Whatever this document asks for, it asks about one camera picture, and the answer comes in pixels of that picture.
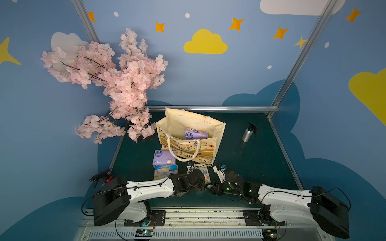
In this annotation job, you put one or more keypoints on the pink cherry blossom tree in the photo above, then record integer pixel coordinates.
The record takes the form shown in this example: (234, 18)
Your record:
(126, 84)

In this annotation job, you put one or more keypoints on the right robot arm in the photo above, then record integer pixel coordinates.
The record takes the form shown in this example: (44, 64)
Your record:
(317, 206)

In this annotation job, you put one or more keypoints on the left green circuit board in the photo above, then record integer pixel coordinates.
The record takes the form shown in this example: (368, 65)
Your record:
(144, 233)

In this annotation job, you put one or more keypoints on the green circuit board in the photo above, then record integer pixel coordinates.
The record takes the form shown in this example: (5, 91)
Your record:
(269, 234)
(144, 233)

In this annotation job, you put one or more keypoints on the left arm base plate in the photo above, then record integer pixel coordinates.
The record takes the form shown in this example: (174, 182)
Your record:
(157, 218)

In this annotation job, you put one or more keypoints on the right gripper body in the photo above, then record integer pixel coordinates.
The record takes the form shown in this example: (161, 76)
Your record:
(217, 186)

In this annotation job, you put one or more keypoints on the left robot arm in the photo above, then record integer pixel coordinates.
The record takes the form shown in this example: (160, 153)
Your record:
(122, 199)

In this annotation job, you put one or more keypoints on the white green elephant tissue pack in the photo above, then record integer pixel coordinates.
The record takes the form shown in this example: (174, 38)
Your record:
(206, 175)

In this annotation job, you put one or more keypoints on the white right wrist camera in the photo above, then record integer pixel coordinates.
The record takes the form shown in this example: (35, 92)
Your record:
(220, 170)

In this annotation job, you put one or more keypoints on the blue orange tissue pack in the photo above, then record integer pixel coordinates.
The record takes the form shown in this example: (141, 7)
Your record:
(163, 171)

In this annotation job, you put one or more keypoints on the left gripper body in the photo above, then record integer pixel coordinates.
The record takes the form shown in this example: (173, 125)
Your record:
(200, 177)

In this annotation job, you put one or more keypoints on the cream canvas tote bag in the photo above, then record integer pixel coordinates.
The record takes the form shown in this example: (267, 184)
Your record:
(171, 133)

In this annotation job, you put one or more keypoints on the aluminium mounting rail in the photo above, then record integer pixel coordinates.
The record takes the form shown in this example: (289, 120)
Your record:
(199, 224)

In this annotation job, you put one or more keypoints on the purple tissue pack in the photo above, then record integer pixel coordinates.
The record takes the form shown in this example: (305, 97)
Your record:
(193, 134)
(163, 157)

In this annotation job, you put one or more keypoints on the right green circuit board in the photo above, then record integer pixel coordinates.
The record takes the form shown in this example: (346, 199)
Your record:
(269, 234)

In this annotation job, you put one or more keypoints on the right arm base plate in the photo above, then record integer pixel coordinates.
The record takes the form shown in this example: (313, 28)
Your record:
(259, 217)

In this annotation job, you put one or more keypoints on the silver spray bottle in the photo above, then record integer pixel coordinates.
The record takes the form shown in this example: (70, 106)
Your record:
(251, 130)

